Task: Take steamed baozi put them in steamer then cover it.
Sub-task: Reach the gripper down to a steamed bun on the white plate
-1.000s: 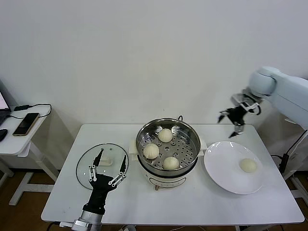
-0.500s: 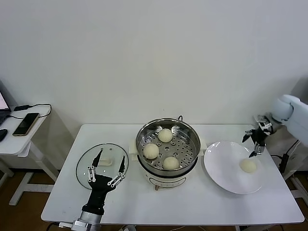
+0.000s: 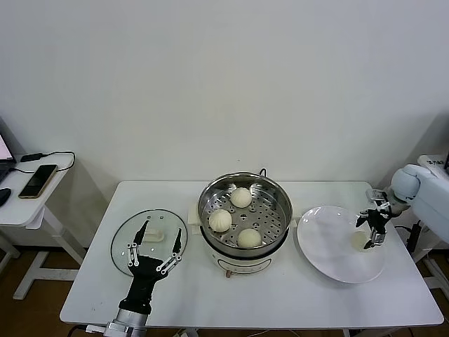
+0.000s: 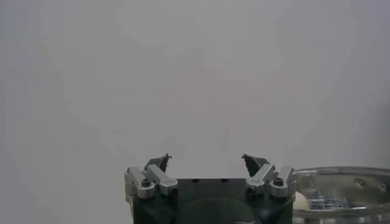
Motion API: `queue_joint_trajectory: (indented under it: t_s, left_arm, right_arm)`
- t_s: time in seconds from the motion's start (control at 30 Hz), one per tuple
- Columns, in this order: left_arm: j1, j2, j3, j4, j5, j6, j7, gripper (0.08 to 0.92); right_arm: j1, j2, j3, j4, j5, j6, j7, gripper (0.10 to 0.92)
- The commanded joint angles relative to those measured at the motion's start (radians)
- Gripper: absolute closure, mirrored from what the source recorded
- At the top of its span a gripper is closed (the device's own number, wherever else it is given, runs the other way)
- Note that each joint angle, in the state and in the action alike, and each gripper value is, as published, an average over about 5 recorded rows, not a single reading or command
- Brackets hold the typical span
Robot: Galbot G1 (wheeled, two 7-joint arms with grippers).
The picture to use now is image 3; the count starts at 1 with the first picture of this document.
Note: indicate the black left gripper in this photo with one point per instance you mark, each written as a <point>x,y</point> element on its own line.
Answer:
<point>144,279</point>

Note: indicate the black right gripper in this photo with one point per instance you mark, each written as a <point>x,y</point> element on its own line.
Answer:
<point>379,219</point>

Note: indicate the round glass pot lid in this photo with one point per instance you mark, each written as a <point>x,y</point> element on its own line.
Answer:
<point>158,256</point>

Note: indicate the white steamed baozi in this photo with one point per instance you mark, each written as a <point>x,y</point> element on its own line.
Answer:
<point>241,197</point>
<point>220,220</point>
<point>358,240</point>
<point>249,238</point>

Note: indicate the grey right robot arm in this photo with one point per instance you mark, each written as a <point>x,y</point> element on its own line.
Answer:
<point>424,196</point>

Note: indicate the perforated steel steamer basket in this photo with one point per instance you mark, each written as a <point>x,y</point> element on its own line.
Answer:
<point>270,224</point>

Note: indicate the large white plate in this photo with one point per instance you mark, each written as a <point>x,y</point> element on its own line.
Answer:
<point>326,242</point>

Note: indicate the white side table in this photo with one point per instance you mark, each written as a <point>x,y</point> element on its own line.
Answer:
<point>21,210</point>
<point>429,247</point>

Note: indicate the white electric cooker base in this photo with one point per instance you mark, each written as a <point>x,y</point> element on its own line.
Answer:
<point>242,263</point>

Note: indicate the black smartphone gold edge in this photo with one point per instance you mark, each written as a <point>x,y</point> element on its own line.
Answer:
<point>38,180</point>

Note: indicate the black computer mouse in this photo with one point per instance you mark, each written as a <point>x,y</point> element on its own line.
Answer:
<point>4,196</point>

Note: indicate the dark laptop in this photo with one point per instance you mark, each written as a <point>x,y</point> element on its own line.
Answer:
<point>7,165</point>

